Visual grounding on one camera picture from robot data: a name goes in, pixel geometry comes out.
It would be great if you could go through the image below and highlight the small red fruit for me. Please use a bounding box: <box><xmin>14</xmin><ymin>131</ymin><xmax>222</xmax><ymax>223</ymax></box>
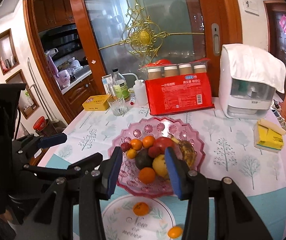
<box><xmin>148</xmin><ymin>146</ymin><xmax>161</xmax><ymax>159</ymax></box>
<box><xmin>120</xmin><ymin>142</ymin><xmax>132</xmax><ymax>153</ymax></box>

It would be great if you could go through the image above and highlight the orange tangerine plate top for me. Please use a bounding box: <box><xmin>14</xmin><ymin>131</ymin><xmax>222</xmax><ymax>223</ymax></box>
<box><xmin>130</xmin><ymin>139</ymin><xmax>142</xmax><ymax>151</ymax></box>

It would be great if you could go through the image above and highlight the orange tangerine plate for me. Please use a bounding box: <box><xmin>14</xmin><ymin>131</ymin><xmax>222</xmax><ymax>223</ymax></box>
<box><xmin>139</xmin><ymin>167</ymin><xmax>156</xmax><ymax>184</ymax></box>
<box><xmin>130</xmin><ymin>139</ymin><xmax>142</xmax><ymax>151</ymax></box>

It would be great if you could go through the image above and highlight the dark green avocado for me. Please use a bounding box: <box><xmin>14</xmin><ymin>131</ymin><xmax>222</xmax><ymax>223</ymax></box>
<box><xmin>135</xmin><ymin>149</ymin><xmax>154</xmax><ymax>170</ymax></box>

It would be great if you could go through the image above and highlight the yellow spotted pear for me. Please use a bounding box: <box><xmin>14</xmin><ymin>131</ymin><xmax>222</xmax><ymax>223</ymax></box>
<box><xmin>152</xmin><ymin>154</ymin><xmax>169</xmax><ymax>179</ymax></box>

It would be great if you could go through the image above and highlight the red apple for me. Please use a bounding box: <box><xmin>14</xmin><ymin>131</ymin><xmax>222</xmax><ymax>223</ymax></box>
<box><xmin>153</xmin><ymin>137</ymin><xmax>176</xmax><ymax>154</ymax></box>

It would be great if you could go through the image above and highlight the brown overripe banana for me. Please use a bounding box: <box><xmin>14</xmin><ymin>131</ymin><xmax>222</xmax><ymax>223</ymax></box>
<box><xmin>171</xmin><ymin>136</ymin><xmax>196</xmax><ymax>168</ymax></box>

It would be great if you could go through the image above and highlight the small orange tangerine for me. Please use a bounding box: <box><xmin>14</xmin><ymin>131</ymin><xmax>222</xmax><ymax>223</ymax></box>
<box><xmin>126</xmin><ymin>148</ymin><xmax>137</xmax><ymax>159</ymax></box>

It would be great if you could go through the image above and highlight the red bucket on floor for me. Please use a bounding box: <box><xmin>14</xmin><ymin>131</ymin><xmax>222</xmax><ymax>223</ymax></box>
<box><xmin>33</xmin><ymin>116</ymin><xmax>46</xmax><ymax>131</ymax></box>

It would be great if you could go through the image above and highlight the pink glass fruit bowl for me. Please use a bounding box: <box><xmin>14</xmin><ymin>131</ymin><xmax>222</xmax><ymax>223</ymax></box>
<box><xmin>108</xmin><ymin>117</ymin><xmax>205</xmax><ymax>198</ymax></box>

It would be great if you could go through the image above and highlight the teal striped table mat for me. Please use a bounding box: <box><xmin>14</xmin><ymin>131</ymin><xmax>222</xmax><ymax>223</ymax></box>
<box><xmin>46</xmin><ymin>154</ymin><xmax>286</xmax><ymax>239</ymax></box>

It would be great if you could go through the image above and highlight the white round printed plate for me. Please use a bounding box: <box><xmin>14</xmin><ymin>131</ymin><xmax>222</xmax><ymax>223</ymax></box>
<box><xmin>102</xmin><ymin>194</ymin><xmax>176</xmax><ymax>239</ymax></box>

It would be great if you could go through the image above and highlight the yellow flat box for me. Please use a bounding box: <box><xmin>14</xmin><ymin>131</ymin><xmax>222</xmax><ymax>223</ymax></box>
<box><xmin>82</xmin><ymin>94</ymin><xmax>110</xmax><ymax>111</ymax></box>

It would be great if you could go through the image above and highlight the clear glass cup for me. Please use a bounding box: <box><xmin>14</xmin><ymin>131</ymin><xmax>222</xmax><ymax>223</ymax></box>
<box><xmin>107</xmin><ymin>96</ymin><xmax>128</xmax><ymax>116</ymax></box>

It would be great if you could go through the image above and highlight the small tangerine far left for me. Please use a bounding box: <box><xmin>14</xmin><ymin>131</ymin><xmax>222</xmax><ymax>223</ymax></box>
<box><xmin>167</xmin><ymin>226</ymin><xmax>183</xmax><ymax>239</ymax></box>

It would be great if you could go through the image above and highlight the clear bottle green label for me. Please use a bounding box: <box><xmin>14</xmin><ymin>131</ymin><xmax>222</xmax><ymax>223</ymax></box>
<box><xmin>112</xmin><ymin>68</ymin><xmax>130</xmax><ymax>101</ymax></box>

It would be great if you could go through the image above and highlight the small white carton box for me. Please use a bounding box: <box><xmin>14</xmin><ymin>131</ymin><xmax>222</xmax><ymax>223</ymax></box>
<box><xmin>102</xmin><ymin>74</ymin><xmax>113</xmax><ymax>94</ymax></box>

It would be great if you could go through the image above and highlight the white squeeze bottle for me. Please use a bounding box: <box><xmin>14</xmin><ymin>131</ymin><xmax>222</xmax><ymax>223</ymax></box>
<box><xmin>123</xmin><ymin>73</ymin><xmax>148</xmax><ymax>106</ymax></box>

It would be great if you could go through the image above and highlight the yellow tissue pack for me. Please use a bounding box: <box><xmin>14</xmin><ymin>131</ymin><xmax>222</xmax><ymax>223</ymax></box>
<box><xmin>253</xmin><ymin>119</ymin><xmax>286</xmax><ymax>153</ymax></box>

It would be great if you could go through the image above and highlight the red paper cup package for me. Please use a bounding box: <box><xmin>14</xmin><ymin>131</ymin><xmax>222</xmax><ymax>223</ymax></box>
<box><xmin>142</xmin><ymin>58</ymin><xmax>214</xmax><ymax>115</ymax></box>

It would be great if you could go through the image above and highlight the white countertop appliance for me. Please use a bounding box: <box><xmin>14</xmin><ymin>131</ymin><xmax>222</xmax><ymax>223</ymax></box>
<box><xmin>218</xmin><ymin>56</ymin><xmax>275</xmax><ymax>119</ymax></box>

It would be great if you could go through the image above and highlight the glass door gold ornament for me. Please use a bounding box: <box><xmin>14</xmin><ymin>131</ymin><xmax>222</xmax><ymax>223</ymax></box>
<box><xmin>70</xmin><ymin>0</ymin><xmax>242</xmax><ymax>96</ymax></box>

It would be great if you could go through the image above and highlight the white cloth on appliance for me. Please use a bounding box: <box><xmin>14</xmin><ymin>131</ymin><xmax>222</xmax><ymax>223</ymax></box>
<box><xmin>221</xmin><ymin>43</ymin><xmax>286</xmax><ymax>94</ymax></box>

